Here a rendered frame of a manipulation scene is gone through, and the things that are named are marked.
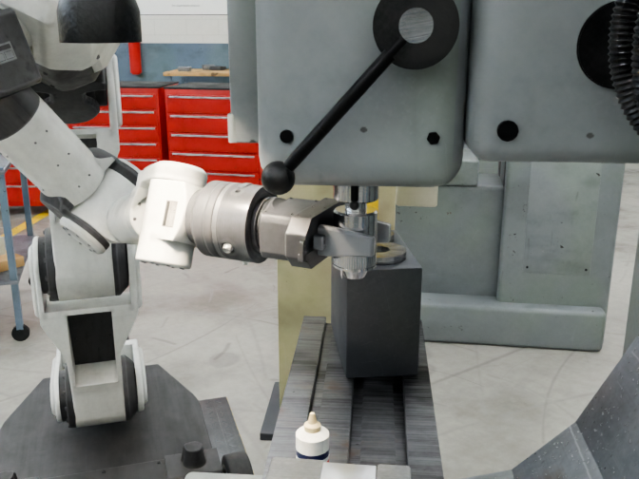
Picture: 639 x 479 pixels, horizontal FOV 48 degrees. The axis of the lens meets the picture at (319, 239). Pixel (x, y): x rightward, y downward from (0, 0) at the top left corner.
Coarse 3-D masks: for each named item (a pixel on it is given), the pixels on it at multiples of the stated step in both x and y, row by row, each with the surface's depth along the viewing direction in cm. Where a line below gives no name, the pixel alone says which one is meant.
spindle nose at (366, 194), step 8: (336, 192) 75; (344, 192) 74; (360, 192) 74; (368, 192) 74; (376, 192) 75; (336, 200) 75; (344, 200) 74; (360, 200) 74; (368, 200) 74; (376, 200) 75
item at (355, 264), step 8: (336, 224) 76; (344, 224) 75; (352, 224) 75; (360, 224) 75; (368, 224) 75; (376, 224) 76; (360, 232) 75; (368, 232) 75; (376, 232) 76; (376, 240) 77; (376, 248) 77; (376, 256) 77; (336, 264) 77; (344, 264) 76; (352, 264) 76; (360, 264) 76; (368, 264) 76; (376, 264) 78; (352, 272) 76
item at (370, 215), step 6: (336, 210) 76; (342, 210) 76; (366, 210) 76; (372, 210) 76; (336, 216) 76; (342, 216) 75; (348, 216) 75; (354, 216) 74; (360, 216) 74; (366, 216) 75; (372, 216) 75; (348, 222) 75; (354, 222) 75; (360, 222) 75; (366, 222) 75
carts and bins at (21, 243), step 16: (0, 160) 346; (0, 176) 323; (0, 192) 325; (0, 240) 355; (16, 240) 398; (0, 256) 355; (16, 256) 355; (0, 272) 348; (16, 272) 338; (16, 288) 338; (16, 304) 340; (16, 320) 342; (16, 336) 345
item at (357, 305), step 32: (384, 256) 114; (352, 288) 113; (384, 288) 113; (416, 288) 114; (352, 320) 114; (384, 320) 115; (416, 320) 116; (352, 352) 116; (384, 352) 117; (416, 352) 117
